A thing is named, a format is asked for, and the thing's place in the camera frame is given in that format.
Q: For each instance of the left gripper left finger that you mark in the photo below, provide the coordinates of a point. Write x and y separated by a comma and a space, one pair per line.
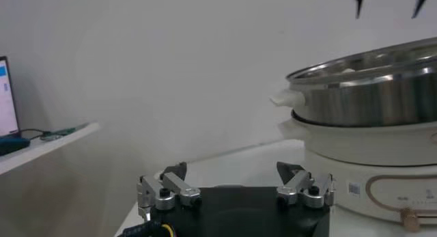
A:
181, 188

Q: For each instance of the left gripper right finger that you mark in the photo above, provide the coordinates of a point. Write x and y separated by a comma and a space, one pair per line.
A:
297, 183

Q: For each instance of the stainless steel steamer basket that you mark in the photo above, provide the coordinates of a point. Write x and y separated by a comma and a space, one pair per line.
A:
368, 101

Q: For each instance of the cream electric cooker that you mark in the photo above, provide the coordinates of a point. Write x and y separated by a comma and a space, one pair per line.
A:
341, 146

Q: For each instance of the white side table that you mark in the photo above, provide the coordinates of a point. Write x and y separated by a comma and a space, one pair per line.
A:
51, 146

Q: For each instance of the blue computer mouse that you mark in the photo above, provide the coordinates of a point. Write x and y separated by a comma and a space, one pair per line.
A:
12, 145

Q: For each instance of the open laptop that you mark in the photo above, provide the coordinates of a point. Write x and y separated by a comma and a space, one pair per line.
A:
7, 101

